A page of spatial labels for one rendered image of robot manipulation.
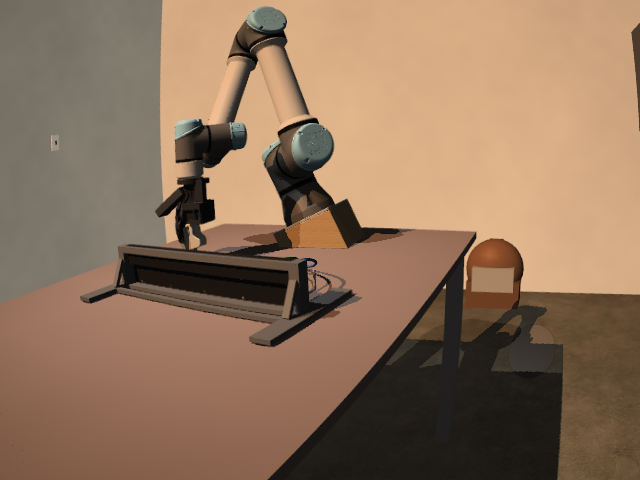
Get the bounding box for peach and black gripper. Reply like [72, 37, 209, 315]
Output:
[175, 176, 215, 250]

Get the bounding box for dark grey port rack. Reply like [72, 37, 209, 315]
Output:
[80, 244, 352, 346]

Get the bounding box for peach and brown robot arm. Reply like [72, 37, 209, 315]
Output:
[174, 6, 335, 227]

